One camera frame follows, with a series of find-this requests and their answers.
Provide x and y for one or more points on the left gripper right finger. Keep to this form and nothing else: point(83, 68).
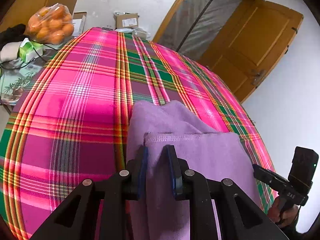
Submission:
point(218, 209)

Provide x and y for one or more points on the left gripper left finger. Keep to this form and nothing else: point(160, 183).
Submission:
point(97, 209)

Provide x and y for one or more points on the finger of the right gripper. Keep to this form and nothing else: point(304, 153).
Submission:
point(268, 177)

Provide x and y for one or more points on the purple fleece garment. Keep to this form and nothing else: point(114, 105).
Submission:
point(214, 154)

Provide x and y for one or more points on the black sleeve right forearm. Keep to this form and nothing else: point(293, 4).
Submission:
point(288, 227)

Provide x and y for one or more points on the person's right hand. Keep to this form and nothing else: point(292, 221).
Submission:
point(274, 212)

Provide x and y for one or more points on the pink plaid bed sheet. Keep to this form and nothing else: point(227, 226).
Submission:
point(71, 123)

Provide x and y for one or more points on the wooden door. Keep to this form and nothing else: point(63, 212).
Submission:
point(250, 44)

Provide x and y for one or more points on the green tissue pack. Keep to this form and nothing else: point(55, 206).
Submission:
point(30, 50)

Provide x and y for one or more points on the cardboard box with label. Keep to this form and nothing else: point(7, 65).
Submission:
point(126, 20)

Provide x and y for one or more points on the cream folded cloth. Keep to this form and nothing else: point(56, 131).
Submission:
point(10, 51)

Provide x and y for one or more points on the black clothing pile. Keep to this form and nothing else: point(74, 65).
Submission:
point(12, 34)

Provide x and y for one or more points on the bag of oranges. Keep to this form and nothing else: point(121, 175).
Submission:
point(50, 25)

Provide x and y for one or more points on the white product box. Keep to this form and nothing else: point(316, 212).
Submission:
point(79, 19)

